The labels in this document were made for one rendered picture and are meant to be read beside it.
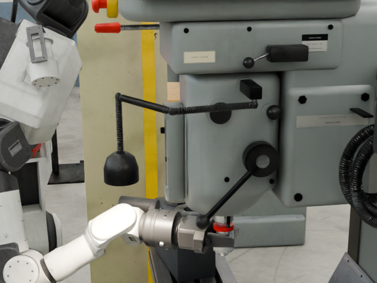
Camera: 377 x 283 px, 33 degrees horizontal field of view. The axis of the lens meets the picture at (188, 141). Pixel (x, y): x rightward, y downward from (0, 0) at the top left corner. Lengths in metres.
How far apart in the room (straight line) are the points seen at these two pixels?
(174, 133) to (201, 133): 0.08
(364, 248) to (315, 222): 3.06
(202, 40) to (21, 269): 0.66
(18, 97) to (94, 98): 1.54
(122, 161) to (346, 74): 0.48
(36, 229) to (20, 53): 0.62
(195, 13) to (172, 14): 0.04
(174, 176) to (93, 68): 1.75
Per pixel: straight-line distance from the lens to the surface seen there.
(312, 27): 1.26
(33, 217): 1.99
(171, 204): 1.93
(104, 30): 1.39
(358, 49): 1.31
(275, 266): 4.05
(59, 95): 1.59
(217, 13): 1.19
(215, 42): 1.21
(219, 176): 1.29
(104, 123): 3.11
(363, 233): 1.65
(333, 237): 4.50
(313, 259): 4.17
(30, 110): 1.55
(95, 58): 3.05
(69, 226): 4.67
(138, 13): 1.18
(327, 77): 1.29
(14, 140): 1.53
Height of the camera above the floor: 1.85
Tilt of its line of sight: 16 degrees down
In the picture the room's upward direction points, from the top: straight up
